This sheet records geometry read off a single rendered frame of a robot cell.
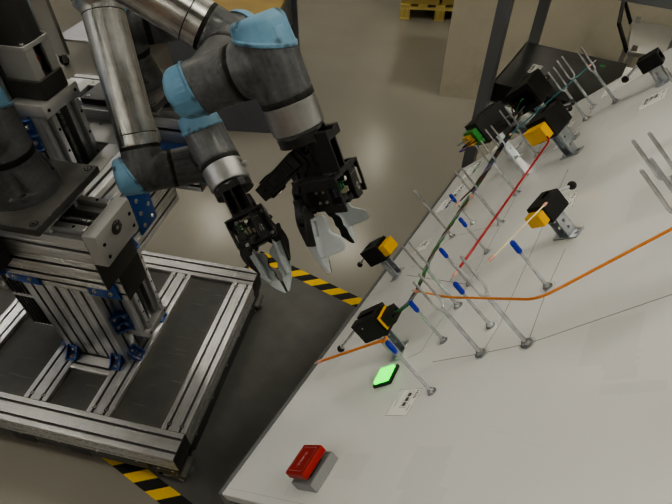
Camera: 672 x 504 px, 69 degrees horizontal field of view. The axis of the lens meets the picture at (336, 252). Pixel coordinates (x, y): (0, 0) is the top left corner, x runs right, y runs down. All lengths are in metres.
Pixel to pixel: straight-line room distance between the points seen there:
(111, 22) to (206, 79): 0.38
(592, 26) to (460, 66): 0.85
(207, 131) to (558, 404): 0.68
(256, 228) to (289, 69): 0.30
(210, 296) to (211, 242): 0.59
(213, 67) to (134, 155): 0.37
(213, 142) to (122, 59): 0.24
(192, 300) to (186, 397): 0.46
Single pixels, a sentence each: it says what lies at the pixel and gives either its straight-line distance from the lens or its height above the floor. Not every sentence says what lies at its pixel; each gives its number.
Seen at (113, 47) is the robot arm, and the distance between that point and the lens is 1.03.
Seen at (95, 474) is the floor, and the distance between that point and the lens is 2.12.
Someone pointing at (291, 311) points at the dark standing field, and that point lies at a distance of 2.30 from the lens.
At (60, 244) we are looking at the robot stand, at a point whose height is 1.08.
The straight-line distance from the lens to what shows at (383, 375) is 0.82.
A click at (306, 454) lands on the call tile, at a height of 1.11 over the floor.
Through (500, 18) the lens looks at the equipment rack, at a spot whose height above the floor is 1.33.
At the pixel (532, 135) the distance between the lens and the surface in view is 1.08.
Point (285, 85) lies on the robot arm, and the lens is 0.65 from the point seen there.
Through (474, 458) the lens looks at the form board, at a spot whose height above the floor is 1.30.
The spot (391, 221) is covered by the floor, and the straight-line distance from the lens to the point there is 2.74.
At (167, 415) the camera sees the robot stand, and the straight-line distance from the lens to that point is 1.86.
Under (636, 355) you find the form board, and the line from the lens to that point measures 0.56.
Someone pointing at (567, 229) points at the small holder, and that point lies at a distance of 0.82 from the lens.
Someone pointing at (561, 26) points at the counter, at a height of 0.57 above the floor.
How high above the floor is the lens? 1.82
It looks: 45 degrees down
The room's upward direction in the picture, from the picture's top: straight up
